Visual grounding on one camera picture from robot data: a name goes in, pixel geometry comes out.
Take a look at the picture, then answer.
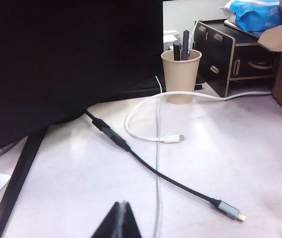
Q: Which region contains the thin white cable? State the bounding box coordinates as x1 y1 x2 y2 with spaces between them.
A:
152 75 165 238

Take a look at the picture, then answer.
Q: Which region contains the tall dark pen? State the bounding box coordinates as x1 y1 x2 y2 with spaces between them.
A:
182 30 191 60

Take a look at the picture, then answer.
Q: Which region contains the black USB-C cable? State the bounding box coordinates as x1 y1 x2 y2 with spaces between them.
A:
84 109 247 223

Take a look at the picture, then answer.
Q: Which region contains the short black pen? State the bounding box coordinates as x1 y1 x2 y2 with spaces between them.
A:
172 41 182 61

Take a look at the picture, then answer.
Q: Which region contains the beige paper cup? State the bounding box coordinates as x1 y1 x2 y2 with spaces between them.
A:
161 49 203 105

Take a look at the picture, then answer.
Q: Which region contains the white cable with plug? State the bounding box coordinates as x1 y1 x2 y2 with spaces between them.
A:
124 90 272 145

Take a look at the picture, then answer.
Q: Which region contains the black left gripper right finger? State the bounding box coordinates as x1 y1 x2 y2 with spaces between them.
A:
124 201 142 238

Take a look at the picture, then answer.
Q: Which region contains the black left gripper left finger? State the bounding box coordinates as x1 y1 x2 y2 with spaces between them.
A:
91 201 122 238

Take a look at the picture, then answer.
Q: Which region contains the black wooden desk organizer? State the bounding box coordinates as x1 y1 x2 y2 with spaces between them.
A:
193 18 278 98

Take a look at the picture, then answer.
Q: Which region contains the blue tissue pack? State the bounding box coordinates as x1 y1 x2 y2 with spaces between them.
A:
220 0 282 32

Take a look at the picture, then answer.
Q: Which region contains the large black computer monitor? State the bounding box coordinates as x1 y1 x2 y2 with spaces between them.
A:
0 0 164 157

